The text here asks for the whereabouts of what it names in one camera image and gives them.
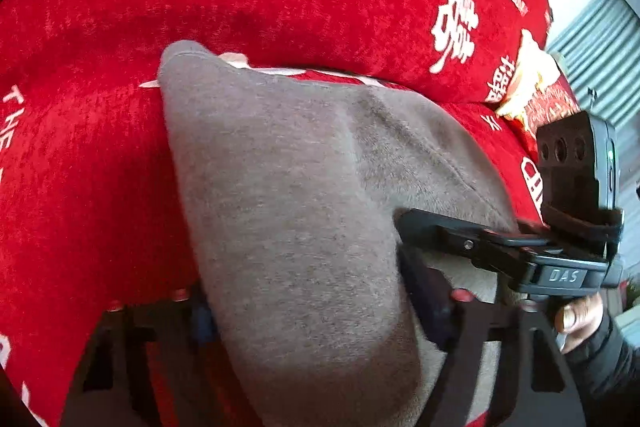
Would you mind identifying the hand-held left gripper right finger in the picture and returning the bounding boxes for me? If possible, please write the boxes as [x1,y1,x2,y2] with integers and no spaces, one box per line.
[399,247,587,427]

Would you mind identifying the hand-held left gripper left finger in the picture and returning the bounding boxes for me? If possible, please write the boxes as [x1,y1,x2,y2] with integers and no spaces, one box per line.
[62,284,220,427]

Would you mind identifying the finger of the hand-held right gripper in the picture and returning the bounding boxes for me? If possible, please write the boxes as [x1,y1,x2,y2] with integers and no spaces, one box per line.
[394,208,551,275]

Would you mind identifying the grey knit sweater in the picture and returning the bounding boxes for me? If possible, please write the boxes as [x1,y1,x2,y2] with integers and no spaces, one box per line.
[159,40,521,427]

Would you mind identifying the person's right forearm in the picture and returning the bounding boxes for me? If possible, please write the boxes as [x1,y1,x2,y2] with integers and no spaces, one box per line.
[564,304,640,427]

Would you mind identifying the person's right hand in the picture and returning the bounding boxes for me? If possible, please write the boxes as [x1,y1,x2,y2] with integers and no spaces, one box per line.
[554,293,607,354]

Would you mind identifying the grey-green pleated curtain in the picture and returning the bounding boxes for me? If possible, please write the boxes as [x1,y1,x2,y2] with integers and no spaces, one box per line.
[544,0,640,198]

